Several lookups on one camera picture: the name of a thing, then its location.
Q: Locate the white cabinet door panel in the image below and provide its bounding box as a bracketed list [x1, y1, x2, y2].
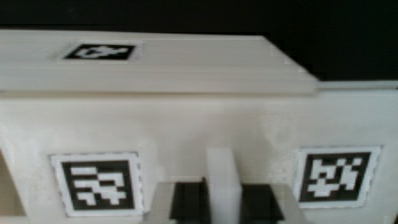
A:
[0, 92, 262, 224]
[253, 90, 398, 224]

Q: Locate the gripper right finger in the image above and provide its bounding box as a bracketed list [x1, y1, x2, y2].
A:
[241, 184, 310, 224]

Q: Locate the white cabinet body box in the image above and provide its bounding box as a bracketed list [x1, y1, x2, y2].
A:
[0, 30, 398, 224]

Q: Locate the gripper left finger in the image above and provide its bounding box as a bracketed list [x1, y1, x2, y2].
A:
[145, 181, 212, 224]

